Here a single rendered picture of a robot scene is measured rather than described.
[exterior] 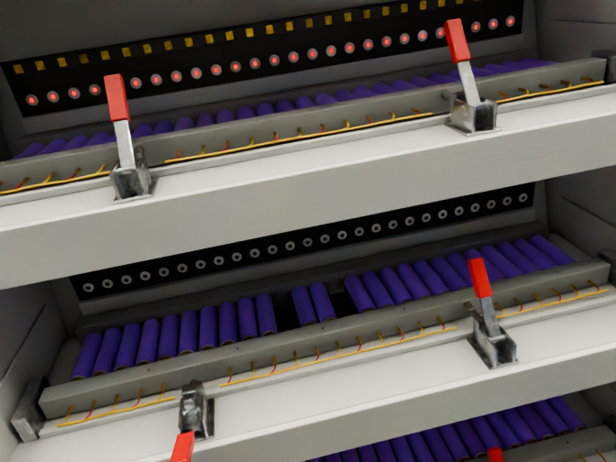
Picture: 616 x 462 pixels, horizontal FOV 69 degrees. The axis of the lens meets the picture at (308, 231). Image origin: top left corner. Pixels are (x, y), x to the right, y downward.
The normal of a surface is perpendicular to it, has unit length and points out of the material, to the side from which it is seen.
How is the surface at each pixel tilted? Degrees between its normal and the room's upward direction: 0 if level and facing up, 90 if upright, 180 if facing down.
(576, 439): 15
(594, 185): 90
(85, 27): 90
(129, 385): 106
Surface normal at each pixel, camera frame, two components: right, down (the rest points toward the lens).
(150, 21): 0.14, 0.20
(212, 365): 0.20, 0.44
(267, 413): -0.13, -0.87
